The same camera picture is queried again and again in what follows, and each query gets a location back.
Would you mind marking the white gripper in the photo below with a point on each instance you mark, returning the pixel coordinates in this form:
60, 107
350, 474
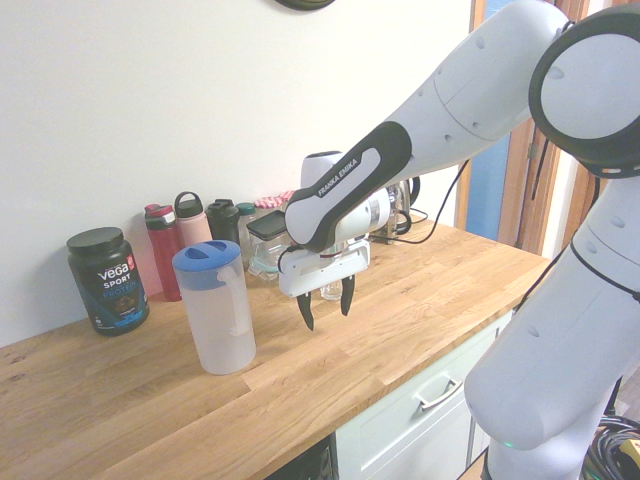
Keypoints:
320, 272

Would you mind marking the clear pitcher with blue lid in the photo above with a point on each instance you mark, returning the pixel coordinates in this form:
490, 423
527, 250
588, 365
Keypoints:
220, 325

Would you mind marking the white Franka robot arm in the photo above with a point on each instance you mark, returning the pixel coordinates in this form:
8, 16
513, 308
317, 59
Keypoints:
450, 100

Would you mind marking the red water bottle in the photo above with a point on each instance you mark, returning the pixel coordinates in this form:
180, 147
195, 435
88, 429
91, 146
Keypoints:
165, 260

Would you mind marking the small clear drinking glass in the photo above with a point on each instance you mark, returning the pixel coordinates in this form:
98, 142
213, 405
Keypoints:
331, 291

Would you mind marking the glass container with teal clips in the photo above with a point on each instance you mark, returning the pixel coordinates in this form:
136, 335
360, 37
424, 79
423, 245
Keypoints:
264, 257

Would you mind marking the jar with red checkered lid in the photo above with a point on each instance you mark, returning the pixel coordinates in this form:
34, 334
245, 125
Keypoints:
272, 201

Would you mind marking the glass electric kettle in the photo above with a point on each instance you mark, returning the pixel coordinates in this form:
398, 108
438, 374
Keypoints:
400, 210

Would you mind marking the clear bottle with teal lid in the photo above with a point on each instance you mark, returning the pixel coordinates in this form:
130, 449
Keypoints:
245, 217

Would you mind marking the black shaker bottle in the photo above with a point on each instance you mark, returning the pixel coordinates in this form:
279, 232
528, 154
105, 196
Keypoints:
224, 225

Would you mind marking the pale green cabinet drawer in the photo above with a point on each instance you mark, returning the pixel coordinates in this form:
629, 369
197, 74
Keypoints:
400, 430

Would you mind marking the pink bottle with black lid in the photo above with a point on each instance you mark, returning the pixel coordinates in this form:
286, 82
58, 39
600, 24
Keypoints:
192, 227

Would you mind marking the black under-counter appliance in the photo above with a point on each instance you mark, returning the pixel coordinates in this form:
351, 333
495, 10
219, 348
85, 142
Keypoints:
312, 462

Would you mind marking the blue door panel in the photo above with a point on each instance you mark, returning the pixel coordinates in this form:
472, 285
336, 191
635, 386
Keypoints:
485, 200

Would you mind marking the black Vega protein tub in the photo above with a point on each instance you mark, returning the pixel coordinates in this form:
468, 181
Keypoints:
107, 280

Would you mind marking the yellow power box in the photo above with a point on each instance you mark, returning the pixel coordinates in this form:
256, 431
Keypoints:
631, 462

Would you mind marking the wooden door frame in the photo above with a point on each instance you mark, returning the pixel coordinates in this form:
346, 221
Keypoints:
520, 200

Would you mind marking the black round wall clock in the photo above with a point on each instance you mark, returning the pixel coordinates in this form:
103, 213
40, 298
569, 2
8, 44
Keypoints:
305, 3

